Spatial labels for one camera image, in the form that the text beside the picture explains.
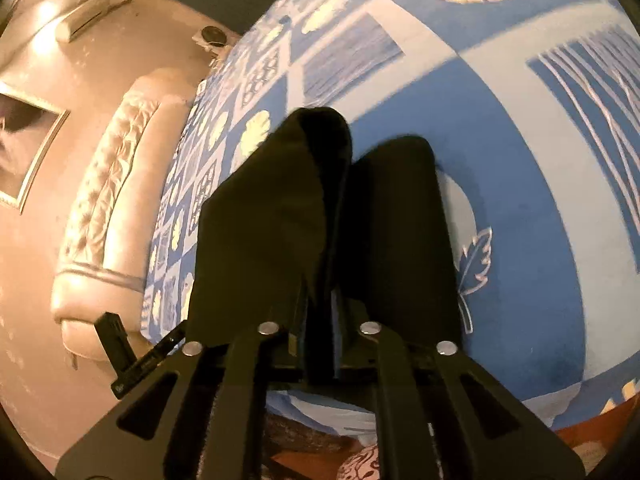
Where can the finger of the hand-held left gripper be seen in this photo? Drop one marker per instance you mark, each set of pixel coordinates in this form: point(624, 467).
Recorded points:
point(150, 360)
point(114, 337)

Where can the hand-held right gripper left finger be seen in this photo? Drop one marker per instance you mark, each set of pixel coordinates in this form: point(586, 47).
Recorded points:
point(250, 360)

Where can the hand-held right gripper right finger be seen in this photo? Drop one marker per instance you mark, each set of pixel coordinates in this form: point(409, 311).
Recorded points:
point(395, 365)

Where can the brown patterned clothing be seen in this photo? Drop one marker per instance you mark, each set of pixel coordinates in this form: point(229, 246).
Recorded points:
point(357, 465)

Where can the cream tufted headboard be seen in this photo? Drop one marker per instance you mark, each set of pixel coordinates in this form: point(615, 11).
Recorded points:
point(110, 210)

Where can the blue patterned bed sheet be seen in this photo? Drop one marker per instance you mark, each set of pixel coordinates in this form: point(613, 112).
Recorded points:
point(525, 210)

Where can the white air conditioner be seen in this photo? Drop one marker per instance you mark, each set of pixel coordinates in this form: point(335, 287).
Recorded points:
point(92, 17)

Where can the framed wall picture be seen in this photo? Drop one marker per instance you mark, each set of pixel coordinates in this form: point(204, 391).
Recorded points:
point(25, 145)

